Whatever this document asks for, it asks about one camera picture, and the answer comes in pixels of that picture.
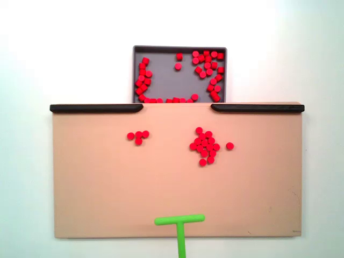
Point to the black edge rail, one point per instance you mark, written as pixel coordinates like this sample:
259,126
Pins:
94,108
258,108

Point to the green T-shaped sweeping tool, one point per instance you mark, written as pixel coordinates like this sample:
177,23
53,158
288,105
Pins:
181,236

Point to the grey plastic tray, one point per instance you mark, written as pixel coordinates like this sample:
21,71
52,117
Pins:
172,83

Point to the red cylindrical granule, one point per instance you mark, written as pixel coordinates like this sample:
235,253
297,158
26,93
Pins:
138,141
213,81
142,96
214,54
198,141
203,74
208,134
216,146
218,78
199,148
144,87
152,100
140,78
198,70
204,142
142,66
182,100
208,59
199,130
210,87
203,162
212,153
209,71
217,88
138,134
213,93
204,153
195,54
147,100
214,65
130,136
193,146
209,147
176,100
210,160
189,101
201,58
179,56
194,97
229,146
220,56
169,101
207,65
138,82
147,81
216,97
195,61
159,100
145,60
145,133
142,72
211,140
139,91
148,74
206,53
220,70
202,136
177,66

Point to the beige flat board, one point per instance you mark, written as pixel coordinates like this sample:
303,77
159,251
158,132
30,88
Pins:
107,182

